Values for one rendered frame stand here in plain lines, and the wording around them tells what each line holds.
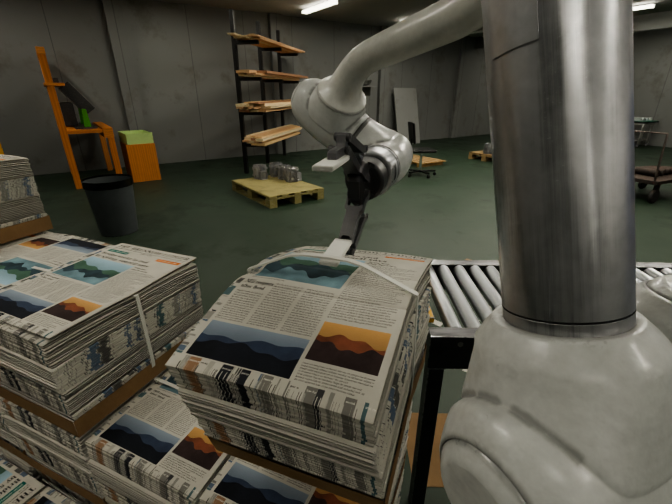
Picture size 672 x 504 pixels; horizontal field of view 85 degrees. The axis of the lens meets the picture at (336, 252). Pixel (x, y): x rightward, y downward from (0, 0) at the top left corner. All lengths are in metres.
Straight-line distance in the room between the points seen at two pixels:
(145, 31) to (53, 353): 8.62
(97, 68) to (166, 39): 1.45
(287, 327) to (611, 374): 0.35
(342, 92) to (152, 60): 8.52
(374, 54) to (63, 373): 0.80
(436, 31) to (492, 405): 0.51
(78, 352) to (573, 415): 0.80
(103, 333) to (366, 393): 0.61
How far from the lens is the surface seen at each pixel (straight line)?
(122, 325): 0.92
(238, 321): 0.55
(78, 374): 0.89
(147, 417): 0.94
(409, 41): 0.67
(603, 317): 0.34
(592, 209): 0.32
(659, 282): 0.54
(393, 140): 0.79
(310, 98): 0.80
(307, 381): 0.45
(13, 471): 1.33
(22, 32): 9.13
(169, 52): 9.27
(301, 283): 0.58
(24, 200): 1.43
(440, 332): 1.17
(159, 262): 1.03
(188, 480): 0.82
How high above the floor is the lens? 1.46
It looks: 24 degrees down
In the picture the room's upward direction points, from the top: straight up
